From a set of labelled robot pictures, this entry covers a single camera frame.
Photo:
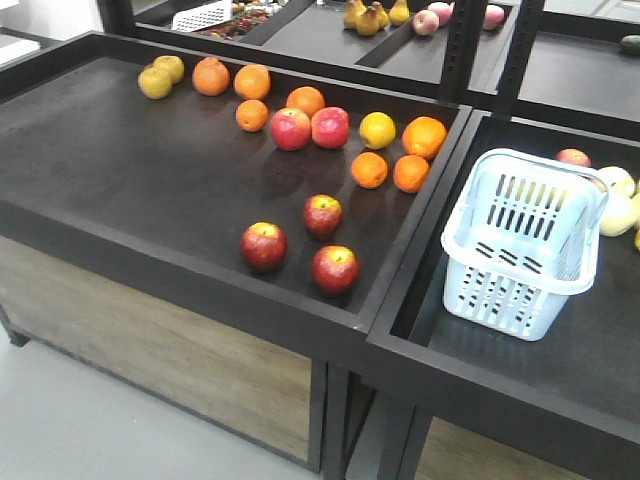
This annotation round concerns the small orange front left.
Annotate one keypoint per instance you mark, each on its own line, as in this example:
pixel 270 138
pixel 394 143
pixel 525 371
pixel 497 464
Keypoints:
pixel 369 170

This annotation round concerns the red apple left pair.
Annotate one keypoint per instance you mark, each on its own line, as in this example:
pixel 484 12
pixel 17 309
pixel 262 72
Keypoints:
pixel 290 129

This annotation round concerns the small orange front right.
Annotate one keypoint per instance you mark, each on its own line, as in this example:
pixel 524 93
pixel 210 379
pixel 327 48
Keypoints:
pixel 410 173

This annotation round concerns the small orange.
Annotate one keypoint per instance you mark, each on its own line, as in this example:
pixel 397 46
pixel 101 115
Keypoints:
pixel 369 170
pixel 252 115
pixel 410 173

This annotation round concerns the yellow apple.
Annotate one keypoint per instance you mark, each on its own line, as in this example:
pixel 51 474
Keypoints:
pixel 155 83
pixel 173 65

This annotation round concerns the small red fruit pile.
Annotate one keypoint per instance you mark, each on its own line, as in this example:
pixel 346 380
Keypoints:
pixel 245 17

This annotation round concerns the white pear pile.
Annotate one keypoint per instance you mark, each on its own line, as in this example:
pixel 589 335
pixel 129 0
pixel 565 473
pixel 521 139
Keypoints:
pixel 622 210

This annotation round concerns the pink apple upper shelf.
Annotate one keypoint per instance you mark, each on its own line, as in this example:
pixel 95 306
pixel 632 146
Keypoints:
pixel 425 23

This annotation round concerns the red apple right stand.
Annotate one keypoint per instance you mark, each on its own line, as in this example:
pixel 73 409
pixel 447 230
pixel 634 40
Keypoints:
pixel 573 156

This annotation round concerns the pink red apple right pair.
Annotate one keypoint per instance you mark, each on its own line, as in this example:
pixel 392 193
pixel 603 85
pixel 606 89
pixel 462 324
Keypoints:
pixel 330 127

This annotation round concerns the yellow brown pear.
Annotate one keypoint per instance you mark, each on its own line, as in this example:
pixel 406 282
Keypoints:
pixel 367 23
pixel 399 13
pixel 352 12

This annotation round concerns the orange behind apples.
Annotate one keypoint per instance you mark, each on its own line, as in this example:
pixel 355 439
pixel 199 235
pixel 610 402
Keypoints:
pixel 307 99

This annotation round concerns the dark red apple back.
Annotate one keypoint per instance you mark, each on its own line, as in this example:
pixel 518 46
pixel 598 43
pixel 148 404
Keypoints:
pixel 322 215

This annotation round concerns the yellow round fruit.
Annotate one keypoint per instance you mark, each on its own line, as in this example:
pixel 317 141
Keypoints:
pixel 377 130

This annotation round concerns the light blue plastic basket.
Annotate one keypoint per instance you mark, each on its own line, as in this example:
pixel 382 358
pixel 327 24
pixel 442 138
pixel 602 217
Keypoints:
pixel 522 238

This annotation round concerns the large orange right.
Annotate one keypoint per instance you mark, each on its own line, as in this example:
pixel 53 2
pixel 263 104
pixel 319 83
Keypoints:
pixel 424 136

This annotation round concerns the white perforated tray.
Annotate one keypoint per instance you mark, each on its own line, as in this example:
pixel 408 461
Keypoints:
pixel 202 17

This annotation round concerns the small orange middle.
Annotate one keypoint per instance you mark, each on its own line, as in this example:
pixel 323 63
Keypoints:
pixel 252 115

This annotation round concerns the dark red apple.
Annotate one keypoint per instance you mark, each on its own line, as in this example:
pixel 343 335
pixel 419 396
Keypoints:
pixel 322 215
pixel 335 269
pixel 263 246

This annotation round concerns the knobbed orange left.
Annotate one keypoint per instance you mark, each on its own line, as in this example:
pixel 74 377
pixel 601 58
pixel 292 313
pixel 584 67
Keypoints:
pixel 210 77

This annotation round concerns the dark red apple front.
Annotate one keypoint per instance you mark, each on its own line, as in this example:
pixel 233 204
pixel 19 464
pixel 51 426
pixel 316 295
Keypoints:
pixel 335 269

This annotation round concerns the yellow apple front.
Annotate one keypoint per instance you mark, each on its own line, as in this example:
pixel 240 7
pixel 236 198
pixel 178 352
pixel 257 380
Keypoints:
pixel 155 83

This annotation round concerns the yellow apple back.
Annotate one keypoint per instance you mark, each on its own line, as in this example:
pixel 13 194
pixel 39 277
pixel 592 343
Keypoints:
pixel 173 65

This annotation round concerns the black perforated shelf post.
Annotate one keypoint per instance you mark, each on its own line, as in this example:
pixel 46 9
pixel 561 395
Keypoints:
pixel 464 30

